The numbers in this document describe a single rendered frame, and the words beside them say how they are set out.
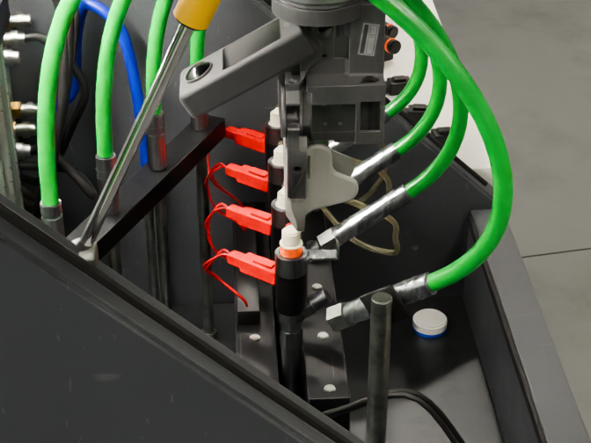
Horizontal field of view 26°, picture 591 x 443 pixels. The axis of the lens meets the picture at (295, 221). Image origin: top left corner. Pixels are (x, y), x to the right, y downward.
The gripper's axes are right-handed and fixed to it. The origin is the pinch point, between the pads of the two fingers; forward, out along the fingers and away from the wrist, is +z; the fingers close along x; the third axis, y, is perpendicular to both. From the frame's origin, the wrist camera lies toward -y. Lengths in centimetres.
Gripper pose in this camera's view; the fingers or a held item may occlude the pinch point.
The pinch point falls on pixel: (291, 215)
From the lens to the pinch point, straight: 108.4
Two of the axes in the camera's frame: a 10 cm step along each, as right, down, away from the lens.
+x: -0.6, -5.3, 8.5
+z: 0.0, 8.5, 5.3
